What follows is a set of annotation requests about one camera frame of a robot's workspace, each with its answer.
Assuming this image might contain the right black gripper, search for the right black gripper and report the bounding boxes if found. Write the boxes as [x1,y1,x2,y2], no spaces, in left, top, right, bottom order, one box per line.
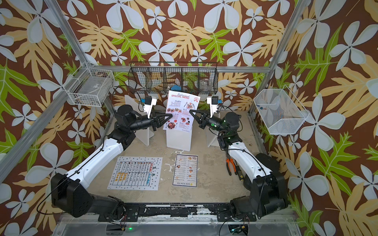
[191,112,229,138]

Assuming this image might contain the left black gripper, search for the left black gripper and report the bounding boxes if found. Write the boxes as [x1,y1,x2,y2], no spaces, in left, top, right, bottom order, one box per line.
[127,110,170,134]

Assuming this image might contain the pink restaurant special menu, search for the pink restaurant special menu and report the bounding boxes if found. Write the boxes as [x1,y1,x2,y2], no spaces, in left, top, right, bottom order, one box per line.
[163,90,200,133]

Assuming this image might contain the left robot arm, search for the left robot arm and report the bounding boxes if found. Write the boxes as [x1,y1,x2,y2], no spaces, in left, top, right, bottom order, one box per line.
[51,105,173,222]

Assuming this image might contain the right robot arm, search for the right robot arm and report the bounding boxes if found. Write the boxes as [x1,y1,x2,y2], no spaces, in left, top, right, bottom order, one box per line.
[190,110,289,220]

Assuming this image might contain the blue object in rack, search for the blue object in rack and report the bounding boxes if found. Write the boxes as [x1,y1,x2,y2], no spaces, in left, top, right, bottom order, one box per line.
[170,85,182,91]

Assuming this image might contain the blue bordered menu sheet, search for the blue bordered menu sheet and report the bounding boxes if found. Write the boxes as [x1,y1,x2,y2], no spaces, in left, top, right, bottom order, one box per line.
[172,154,198,187]

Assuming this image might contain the dotted border table menu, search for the dotted border table menu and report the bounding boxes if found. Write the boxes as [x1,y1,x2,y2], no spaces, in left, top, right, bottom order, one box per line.
[107,156,162,191]

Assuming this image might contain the black screwdriver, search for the black screwdriver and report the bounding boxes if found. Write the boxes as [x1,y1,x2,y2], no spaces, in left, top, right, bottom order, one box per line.
[235,162,244,181]

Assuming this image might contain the white mesh basket right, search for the white mesh basket right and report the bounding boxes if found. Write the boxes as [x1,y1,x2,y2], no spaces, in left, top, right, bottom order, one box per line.
[254,86,310,136]

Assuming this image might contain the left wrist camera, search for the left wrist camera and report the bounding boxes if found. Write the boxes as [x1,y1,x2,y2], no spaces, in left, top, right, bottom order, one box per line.
[140,96,157,118]

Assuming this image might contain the black wire rack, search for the black wire rack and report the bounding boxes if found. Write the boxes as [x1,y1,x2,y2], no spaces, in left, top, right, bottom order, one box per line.
[127,62,219,95]

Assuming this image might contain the orange handled pliers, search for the orange handled pliers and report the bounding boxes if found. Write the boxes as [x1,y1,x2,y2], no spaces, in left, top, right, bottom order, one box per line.
[226,157,237,176]

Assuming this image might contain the white wire basket left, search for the white wire basket left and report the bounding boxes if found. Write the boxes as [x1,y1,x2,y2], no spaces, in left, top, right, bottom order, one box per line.
[65,63,115,107]

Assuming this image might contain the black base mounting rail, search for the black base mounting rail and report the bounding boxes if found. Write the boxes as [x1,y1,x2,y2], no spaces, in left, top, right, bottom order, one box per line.
[98,203,257,223]

